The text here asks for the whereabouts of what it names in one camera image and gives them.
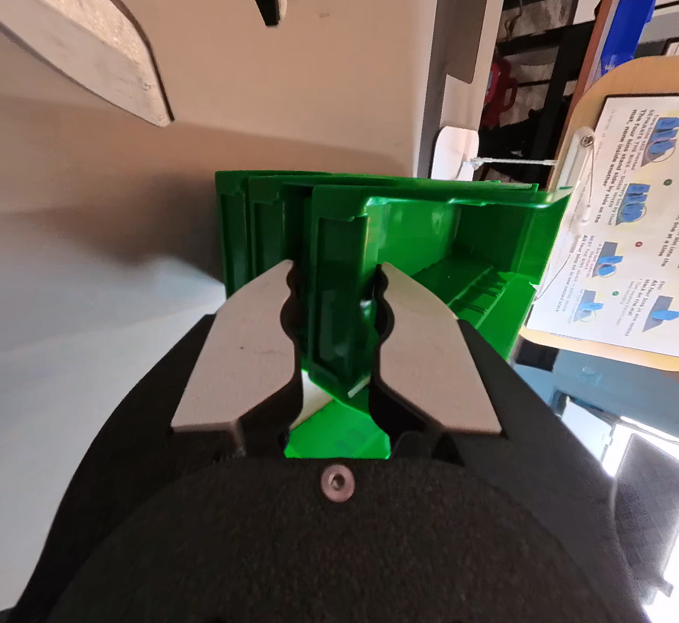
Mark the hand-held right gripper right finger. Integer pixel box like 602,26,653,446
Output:
369,262,503,450

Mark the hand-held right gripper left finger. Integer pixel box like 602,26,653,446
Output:
171,260,303,454

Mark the grey desk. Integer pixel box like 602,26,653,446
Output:
0,0,515,597

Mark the printed instruction sheet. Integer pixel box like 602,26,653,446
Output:
525,95,679,359

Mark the instruction sheet on board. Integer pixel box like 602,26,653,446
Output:
519,56,679,372

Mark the blue box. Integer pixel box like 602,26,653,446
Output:
599,0,661,77

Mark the dark grey cable flap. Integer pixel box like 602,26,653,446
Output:
446,0,500,85

